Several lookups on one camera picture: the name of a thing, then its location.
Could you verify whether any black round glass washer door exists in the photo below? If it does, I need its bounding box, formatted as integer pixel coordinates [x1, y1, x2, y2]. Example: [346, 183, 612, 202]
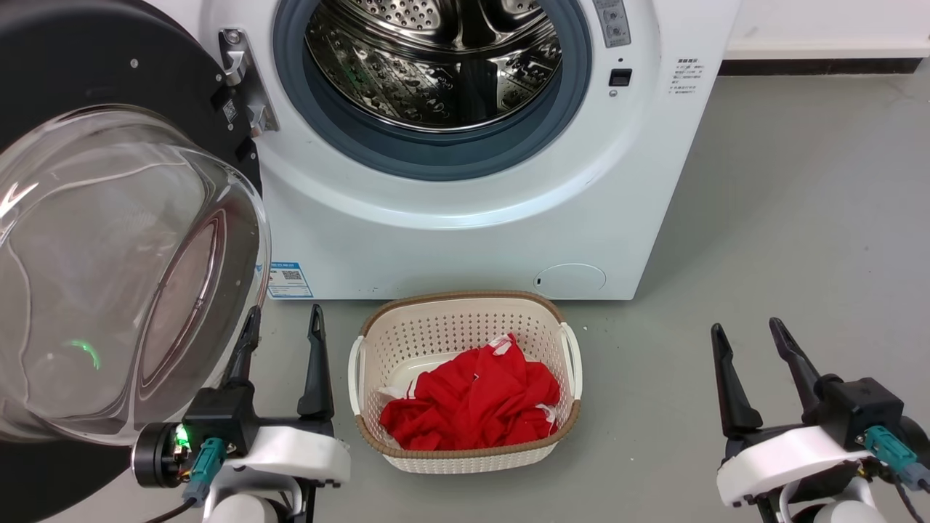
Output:
[0, 0, 272, 523]

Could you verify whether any teal connector camera cable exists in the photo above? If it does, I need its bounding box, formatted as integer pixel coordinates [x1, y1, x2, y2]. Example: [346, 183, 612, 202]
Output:
[863, 426, 930, 492]
[145, 436, 226, 523]

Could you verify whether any blue energy label sticker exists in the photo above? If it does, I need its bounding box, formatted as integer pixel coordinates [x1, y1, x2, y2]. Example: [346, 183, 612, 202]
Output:
[267, 261, 314, 299]

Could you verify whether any cream plastic laundry basket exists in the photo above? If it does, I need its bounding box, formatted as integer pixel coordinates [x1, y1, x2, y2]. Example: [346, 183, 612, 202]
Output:
[349, 291, 583, 474]

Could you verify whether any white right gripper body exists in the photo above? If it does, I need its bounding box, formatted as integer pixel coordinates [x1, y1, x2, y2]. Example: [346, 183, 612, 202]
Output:
[716, 425, 876, 507]

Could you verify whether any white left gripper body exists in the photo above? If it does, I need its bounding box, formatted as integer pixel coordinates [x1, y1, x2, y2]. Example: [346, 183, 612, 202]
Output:
[131, 423, 351, 489]

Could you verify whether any left teal connector camera cable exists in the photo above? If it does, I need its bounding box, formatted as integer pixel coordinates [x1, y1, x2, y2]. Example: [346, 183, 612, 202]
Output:
[145, 436, 226, 523]

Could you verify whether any black skirting board strip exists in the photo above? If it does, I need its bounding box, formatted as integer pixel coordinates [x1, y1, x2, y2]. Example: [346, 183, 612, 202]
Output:
[719, 58, 928, 76]

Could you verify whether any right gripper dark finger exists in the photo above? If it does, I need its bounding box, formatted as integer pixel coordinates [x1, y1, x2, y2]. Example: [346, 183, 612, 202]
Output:
[711, 323, 764, 438]
[769, 317, 829, 423]

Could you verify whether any white front-load washing machine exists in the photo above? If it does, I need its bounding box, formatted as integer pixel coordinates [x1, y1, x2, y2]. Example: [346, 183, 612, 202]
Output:
[142, 0, 742, 301]

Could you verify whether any steel perforated washer drum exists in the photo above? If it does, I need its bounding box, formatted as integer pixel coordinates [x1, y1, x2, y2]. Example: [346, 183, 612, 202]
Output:
[305, 0, 564, 133]

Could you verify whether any right teal connector camera cable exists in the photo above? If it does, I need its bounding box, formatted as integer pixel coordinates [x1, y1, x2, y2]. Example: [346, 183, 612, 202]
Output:
[863, 426, 930, 492]

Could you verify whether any round white filter cover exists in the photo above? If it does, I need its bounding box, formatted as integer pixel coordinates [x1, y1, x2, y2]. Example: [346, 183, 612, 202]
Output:
[534, 263, 607, 295]

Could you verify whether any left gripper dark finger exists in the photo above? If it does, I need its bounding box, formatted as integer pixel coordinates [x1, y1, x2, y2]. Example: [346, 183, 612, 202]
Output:
[222, 305, 262, 389]
[296, 304, 335, 422]

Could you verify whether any red garment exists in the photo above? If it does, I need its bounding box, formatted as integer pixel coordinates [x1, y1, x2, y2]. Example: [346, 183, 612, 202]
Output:
[379, 333, 562, 452]

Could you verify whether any silver metal door hinge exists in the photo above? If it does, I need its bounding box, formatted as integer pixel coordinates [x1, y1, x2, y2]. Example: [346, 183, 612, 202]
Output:
[218, 29, 280, 139]

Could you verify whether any black text warning sticker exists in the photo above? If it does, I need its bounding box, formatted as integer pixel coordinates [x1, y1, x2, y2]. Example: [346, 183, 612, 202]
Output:
[671, 57, 700, 96]

